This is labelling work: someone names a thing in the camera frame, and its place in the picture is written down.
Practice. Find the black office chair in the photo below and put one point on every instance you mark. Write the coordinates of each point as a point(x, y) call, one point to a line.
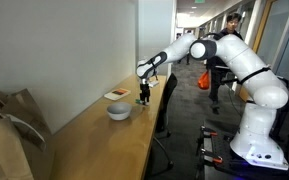
point(165, 100)

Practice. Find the person in dark clothing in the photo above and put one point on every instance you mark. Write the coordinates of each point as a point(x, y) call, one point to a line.
point(217, 66)

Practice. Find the light grey wrist camera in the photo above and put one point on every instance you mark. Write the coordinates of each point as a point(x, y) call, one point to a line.
point(154, 83)

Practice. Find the white book with orange-black cover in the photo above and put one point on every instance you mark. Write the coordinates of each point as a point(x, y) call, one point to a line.
point(116, 94)

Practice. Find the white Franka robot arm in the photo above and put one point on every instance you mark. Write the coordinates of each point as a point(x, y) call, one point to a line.
point(257, 83)

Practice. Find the green exit sign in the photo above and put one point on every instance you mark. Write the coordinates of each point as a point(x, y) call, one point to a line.
point(199, 1)

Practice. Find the white marker with green cap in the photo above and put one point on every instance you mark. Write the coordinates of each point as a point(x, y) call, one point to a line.
point(138, 101)

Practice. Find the orange bag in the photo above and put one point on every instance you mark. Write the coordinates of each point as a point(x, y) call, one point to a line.
point(203, 81)

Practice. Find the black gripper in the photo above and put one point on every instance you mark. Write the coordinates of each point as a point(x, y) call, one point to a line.
point(145, 89)

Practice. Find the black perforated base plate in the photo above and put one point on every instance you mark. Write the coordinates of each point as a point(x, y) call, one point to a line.
point(230, 160)

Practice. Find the brown paper bag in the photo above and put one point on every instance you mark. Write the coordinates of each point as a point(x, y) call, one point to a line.
point(7, 146)

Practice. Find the white bowl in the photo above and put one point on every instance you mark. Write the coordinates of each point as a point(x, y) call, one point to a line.
point(119, 111)

